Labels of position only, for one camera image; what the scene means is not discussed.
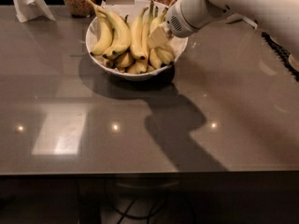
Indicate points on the centre tall yellow banana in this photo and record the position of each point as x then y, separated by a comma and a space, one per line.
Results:
141, 65

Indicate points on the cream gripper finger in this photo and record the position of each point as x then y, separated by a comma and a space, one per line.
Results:
159, 36

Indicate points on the small lower yellow banana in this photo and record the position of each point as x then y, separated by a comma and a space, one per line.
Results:
124, 60

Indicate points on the right white paper sign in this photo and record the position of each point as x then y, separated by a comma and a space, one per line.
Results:
236, 17

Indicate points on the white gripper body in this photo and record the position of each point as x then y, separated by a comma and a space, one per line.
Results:
184, 20

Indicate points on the left white paper sign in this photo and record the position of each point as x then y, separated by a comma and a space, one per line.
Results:
30, 9

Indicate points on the white ceramic bowl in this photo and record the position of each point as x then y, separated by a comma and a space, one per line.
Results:
128, 13

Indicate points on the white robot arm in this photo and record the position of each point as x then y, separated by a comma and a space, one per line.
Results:
279, 18

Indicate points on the white paper sign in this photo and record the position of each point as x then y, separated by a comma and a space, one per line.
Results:
236, 17
30, 9

